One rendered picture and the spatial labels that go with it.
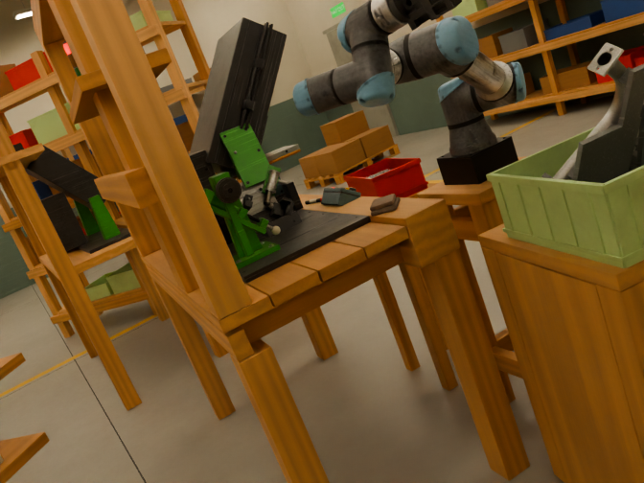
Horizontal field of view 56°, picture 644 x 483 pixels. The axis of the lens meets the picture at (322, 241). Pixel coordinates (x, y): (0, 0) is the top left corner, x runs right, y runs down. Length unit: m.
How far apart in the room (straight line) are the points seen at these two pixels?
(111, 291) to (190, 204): 4.28
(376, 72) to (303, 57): 11.34
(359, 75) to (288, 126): 10.91
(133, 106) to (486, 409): 1.28
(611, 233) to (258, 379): 0.86
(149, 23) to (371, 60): 3.58
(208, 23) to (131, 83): 10.49
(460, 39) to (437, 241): 0.53
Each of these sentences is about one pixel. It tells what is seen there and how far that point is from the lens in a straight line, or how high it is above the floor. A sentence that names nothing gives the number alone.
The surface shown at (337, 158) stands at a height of 0.33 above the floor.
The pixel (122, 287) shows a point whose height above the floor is 0.31.
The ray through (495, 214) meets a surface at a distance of 1.88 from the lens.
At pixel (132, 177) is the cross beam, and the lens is 1.49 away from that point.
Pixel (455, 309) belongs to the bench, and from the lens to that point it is 1.76.
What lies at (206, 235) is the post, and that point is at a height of 1.08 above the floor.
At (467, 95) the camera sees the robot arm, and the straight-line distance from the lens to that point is 1.94.
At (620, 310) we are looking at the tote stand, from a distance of 1.29.
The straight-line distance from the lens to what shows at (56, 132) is 5.37.
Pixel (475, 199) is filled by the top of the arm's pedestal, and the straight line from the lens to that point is 1.85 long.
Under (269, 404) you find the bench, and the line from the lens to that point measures 1.56.
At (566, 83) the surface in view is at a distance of 7.53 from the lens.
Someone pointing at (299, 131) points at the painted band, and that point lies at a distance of 12.19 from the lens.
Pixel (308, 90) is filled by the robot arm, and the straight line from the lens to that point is 1.26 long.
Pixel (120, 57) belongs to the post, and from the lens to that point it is 1.42.
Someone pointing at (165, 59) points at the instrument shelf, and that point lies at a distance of 1.74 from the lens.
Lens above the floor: 1.31
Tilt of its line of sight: 14 degrees down
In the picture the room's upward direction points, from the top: 21 degrees counter-clockwise
